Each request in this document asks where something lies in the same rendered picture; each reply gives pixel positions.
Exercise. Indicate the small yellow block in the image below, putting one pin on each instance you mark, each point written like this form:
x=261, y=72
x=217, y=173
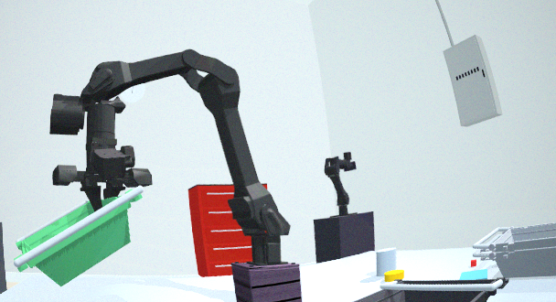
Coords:
x=392, y=275

